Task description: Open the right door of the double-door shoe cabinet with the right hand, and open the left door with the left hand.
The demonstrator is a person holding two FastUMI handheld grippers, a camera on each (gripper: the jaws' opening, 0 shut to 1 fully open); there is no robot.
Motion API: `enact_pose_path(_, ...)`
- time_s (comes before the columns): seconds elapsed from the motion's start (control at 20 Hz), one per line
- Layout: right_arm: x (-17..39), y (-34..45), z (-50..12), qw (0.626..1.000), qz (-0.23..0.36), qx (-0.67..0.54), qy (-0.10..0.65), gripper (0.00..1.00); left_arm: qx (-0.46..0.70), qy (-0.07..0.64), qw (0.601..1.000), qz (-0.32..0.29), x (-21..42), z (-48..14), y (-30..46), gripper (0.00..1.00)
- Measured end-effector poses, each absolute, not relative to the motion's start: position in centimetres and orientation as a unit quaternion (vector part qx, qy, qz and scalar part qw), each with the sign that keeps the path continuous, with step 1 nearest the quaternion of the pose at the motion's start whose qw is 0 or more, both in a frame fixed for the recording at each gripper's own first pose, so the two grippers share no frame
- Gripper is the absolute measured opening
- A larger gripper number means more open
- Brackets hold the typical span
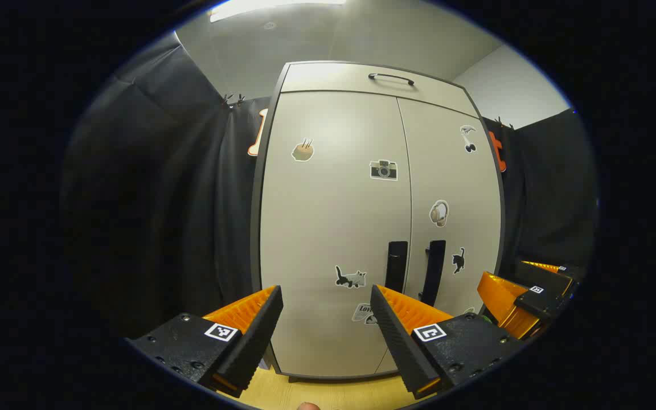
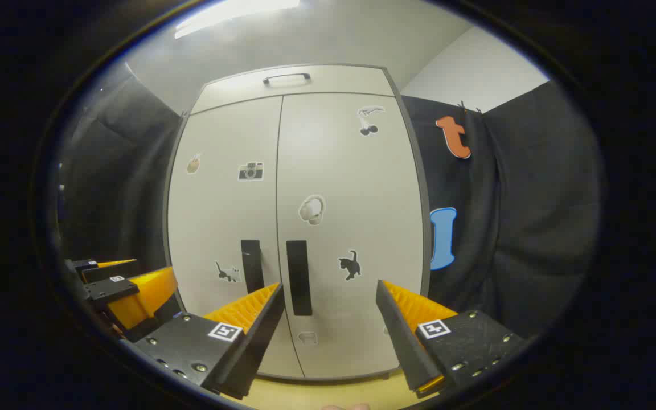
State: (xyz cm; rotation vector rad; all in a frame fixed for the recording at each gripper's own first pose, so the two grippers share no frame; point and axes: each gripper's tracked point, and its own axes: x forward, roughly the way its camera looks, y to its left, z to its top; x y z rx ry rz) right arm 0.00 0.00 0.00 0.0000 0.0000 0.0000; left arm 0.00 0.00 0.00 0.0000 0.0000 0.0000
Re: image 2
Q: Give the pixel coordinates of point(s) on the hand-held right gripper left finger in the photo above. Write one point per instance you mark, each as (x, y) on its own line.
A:
(259, 341)

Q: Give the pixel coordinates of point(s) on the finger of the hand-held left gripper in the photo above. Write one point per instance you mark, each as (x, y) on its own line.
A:
(109, 272)
(146, 296)

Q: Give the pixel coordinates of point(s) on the white door with headphone sticker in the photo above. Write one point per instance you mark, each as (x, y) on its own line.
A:
(362, 199)

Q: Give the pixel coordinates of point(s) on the white door with camera sticker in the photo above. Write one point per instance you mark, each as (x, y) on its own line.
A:
(220, 216)

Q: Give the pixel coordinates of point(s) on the white double-door shoe cabinet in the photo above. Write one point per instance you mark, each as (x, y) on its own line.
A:
(422, 188)

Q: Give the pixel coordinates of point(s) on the white drawer front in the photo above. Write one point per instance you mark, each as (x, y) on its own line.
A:
(339, 82)

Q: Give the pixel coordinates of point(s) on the black backdrop cloth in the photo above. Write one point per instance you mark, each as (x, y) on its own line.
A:
(117, 188)
(533, 216)

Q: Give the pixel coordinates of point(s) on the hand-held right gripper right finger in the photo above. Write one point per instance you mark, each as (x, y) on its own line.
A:
(402, 341)

